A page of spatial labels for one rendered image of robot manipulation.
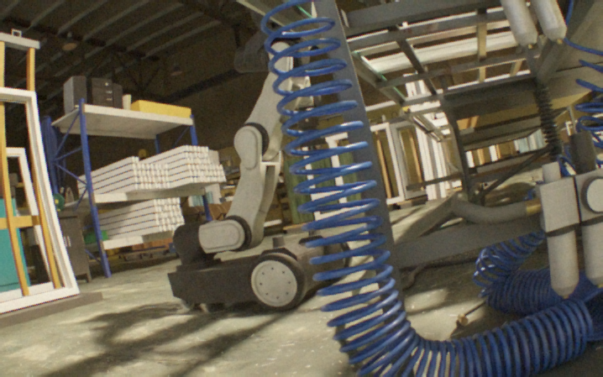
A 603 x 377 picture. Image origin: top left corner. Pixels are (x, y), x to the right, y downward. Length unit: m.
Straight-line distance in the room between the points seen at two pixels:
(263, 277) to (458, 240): 1.11
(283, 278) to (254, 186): 0.41
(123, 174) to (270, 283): 4.27
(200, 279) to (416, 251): 1.31
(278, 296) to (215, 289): 0.28
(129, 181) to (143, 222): 0.52
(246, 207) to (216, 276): 0.30
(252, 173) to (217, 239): 0.29
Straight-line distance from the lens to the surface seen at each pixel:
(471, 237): 0.67
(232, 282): 1.82
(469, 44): 2.41
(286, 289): 1.67
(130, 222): 5.98
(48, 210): 3.16
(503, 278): 0.96
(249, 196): 1.94
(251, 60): 1.98
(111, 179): 5.96
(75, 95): 5.76
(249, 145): 1.88
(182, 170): 6.24
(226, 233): 1.94
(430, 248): 0.67
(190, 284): 1.96
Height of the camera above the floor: 0.31
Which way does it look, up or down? 3 degrees up
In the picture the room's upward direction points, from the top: 12 degrees counter-clockwise
